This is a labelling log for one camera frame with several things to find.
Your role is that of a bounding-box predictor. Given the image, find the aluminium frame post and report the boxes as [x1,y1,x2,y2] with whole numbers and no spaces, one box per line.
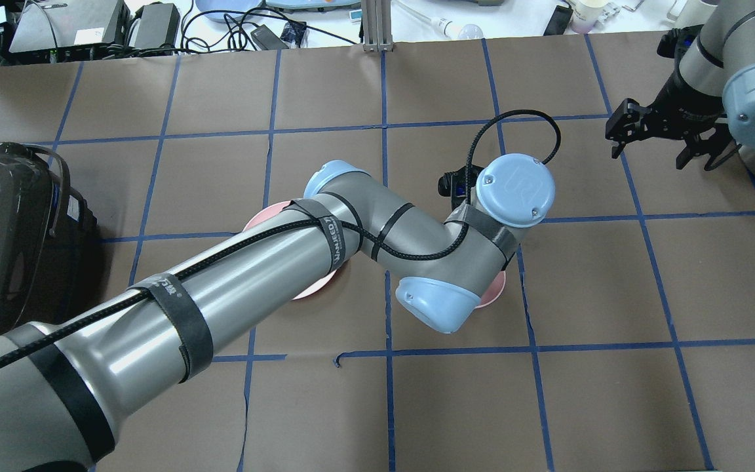
[360,0,395,52]

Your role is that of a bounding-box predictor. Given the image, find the black rice cooker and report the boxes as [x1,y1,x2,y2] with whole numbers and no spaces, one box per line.
[0,142,98,335]

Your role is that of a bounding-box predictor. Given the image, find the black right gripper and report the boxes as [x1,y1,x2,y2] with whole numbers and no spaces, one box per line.
[605,72,742,172]

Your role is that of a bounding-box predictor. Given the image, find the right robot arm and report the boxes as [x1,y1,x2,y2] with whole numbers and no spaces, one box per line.
[605,1,755,171]

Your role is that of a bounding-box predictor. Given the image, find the light bulb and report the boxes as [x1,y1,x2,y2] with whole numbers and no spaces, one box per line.
[436,18,485,40]

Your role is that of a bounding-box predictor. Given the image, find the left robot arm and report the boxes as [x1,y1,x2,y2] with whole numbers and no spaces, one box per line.
[0,153,556,471]

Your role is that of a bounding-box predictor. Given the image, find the blue plate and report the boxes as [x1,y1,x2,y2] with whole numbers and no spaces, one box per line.
[194,0,265,24]

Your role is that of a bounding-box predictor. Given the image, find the pink plate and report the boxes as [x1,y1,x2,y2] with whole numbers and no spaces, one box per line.
[243,201,338,300]

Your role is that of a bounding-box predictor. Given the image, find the pink bowl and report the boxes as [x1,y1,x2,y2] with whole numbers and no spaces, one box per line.
[476,271,507,309]

